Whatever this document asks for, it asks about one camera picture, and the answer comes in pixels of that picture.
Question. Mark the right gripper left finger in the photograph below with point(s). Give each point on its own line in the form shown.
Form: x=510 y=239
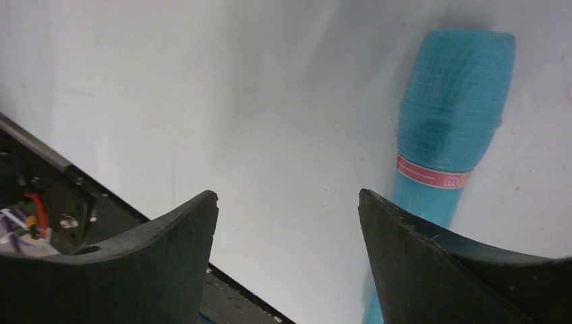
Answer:
x=153 y=273

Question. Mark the teal blue microphone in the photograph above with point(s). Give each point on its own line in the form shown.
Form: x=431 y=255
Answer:
x=450 y=111

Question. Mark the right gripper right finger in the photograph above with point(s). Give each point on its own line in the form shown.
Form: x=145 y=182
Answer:
x=425 y=273

